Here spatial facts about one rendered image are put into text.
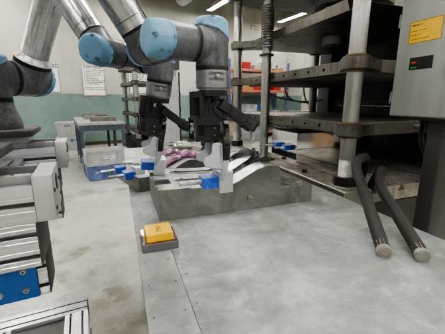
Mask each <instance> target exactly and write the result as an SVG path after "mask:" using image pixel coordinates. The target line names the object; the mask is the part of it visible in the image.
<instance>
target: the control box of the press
mask: <svg viewBox="0 0 445 334"><path fill-rule="evenodd" d="M399 28H400V35H399V45H398V51H397V60H396V66H395V76H394V82H393V91H390V96H389V103H390V104H391V107H390V113H389V115H390V116H392V117H408V118H409V120H413V122H418V121H419V122H420V127H419V135H418V141H419V148H420V151H421V153H422V156H423V162H422V169H421V173H420V182H419V190H418V194H417V202H416V207H415V215H414V219H413V227H414V228H416V229H419V230H421V231H424V232H425V233H428V234H430V235H433V236H435V237H437V236H438V228H439V224H440V218H441V213H442V206H443V203H444V196H445V0H405V1H404V3H403V14H402V15H400V17H399ZM425 129H426V131H427V136H426V144H425V145H424V131H425Z"/></svg>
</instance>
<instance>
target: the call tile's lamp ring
mask: <svg viewBox="0 0 445 334"><path fill-rule="evenodd" d="M170 227H171V228H172V231H173V237H174V239H170V240H165V241H157V242H153V243H145V239H144V233H143V231H144V230H141V231H140V234H141V239H142V246H144V245H152V244H156V243H164V242H169V241H176V240H178V239H177V236H176V234H175V231H174V229H173V227H172V226H170Z"/></svg>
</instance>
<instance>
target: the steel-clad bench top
mask: <svg viewBox="0 0 445 334"><path fill-rule="evenodd" d="M129 192H130V201H131V206H132V216H133V221H134V230H135V235H136V244H137V250H138V259H139V264H140V273H141V279H142V288H143V293H144V302H145V308H146V317H147V322H148V331H149V334H445V240H442V239H439V238H438V237H435V236H433V235H430V234H428V233H425V232H424V231H421V230H419V229H416V228H414V227H413V228H414V230H415V231H416V232H417V234H418V236H419V237H420V239H421V240H422V242H423V243H424V245H425V246H426V248H427V249H428V251H429V253H430V254H431V258H430V260H428V261H426V262H419V261H417V260H416V258H415V257H414V256H413V254H412V252H411V250H410V248H409V247H408V245H407V243H406V242H405V240H404V238H403V236H402V235H401V233H400V231H399V230H398V228H397V226H396V224H395V222H394V221H393V219H392V218H391V217H388V216H386V215H384V214H381V213H379V212H378V215H379V218H380V220H381V223H382V225H383V228H384V231H385V234H386V236H387V239H388V241H389V244H390V247H391V250H392V254H391V256H388V257H380V256H378V255H377V252H376V250H375V246H374V243H373V240H372V237H371V233H370V229H369V227H368V222H367V220H366V216H365V213H364V210H363V207H362V205H360V204H358V203H355V202H353V201H350V200H349V199H346V198H344V197H341V196H339V195H336V194H334V193H332V192H329V191H327V190H324V189H322V188H320V187H318V186H315V185H313V184H312V193H311V201H305V202H300V203H290V204H285V205H276V206H271V207H261V208H255V209H247V210H241V211H231V212H226V213H217V214H212V215H202V216H197V217H188V218H182V219H173V220H167V221H160V219H159V217H158V214H157V211H156V208H155V206H154V202H153V200H152V197H151V195H150V191H145V192H138V191H136V190H135V189H134V188H132V187H130V186H129ZM167 222H168V223H169V224H170V226H172V227H173V229H174V231H175V233H176V236H177V238H178V240H179V248H176V249H169V250H161V251H157V252H149V253H145V254H143V253H142V245H141V241H140V231H141V230H144V226H145V225H153V224H158V223H167Z"/></svg>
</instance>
